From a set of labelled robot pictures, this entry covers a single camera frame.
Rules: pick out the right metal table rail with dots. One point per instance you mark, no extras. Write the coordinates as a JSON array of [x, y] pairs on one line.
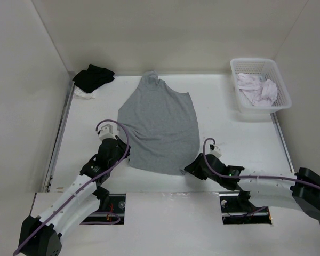
[[282, 141]]

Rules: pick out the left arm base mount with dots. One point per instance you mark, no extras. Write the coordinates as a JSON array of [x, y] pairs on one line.
[[111, 210]]

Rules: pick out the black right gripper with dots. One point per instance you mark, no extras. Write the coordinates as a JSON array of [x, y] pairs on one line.
[[194, 168]]

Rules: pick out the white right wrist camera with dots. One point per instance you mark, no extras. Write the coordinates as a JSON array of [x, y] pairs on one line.
[[215, 151]]

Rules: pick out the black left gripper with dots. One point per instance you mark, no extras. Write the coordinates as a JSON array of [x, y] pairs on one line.
[[124, 148]]

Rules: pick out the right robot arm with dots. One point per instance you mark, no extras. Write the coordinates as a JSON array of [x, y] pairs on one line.
[[299, 191]]

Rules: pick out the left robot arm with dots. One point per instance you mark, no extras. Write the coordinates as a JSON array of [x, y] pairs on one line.
[[43, 235]]

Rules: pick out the pink tank top in basket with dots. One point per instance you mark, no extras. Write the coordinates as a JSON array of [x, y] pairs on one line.
[[260, 94]]

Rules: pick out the folded black tank top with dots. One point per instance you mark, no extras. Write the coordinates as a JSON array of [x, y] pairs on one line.
[[94, 77]]

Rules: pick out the white plastic laundry basket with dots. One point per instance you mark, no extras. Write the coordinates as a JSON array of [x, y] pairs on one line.
[[264, 69]]

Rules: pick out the left metal table rail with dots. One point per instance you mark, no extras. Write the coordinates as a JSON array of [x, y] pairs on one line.
[[49, 172]]

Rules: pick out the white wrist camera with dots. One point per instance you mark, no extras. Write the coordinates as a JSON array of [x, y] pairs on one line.
[[106, 132], [215, 151]]

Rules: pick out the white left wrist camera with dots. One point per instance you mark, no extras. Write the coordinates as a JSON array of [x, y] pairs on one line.
[[106, 132]]

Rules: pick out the metal table rail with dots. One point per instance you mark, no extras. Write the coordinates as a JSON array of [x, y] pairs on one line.
[[282, 141], [49, 172]]

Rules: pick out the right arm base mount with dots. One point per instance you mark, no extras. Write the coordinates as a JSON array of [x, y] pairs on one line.
[[236, 209]]

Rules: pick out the grey tank top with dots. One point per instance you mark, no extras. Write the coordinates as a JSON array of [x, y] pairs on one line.
[[162, 126]]

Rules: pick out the folded white tank top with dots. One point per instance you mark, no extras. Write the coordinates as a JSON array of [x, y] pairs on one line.
[[80, 94]]

